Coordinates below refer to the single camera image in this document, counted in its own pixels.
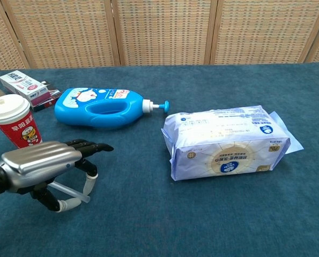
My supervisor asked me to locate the clear plastic tube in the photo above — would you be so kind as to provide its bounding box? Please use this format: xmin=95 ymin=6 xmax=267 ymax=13
xmin=50 ymin=181 xmax=91 ymax=203

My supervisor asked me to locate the blue pump detergent bottle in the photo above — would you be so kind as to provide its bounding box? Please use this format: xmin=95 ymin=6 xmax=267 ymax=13
xmin=54 ymin=87 xmax=170 ymax=131

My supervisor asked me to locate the dark red black box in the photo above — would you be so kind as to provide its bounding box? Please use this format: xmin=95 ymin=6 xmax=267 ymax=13
xmin=30 ymin=81 xmax=62 ymax=112

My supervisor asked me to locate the white wet wipes pack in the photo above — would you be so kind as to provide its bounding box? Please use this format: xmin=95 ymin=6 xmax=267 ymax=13
xmin=161 ymin=105 xmax=304 ymax=182

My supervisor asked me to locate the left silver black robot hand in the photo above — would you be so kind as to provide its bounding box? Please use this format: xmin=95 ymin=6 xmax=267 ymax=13
xmin=0 ymin=138 xmax=114 ymax=214

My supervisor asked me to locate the woven bamboo folding screen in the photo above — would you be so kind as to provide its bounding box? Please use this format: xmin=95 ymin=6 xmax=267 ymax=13
xmin=0 ymin=0 xmax=319 ymax=73

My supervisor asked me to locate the red paper cup white lid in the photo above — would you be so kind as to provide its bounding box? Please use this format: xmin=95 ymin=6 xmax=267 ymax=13
xmin=0 ymin=94 xmax=43 ymax=149

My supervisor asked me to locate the white toothpaste box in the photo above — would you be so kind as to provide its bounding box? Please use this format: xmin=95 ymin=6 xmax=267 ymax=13
xmin=0 ymin=70 xmax=50 ymax=108

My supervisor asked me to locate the blue felt table cover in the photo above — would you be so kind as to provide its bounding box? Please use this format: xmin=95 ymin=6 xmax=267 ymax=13
xmin=0 ymin=62 xmax=319 ymax=257

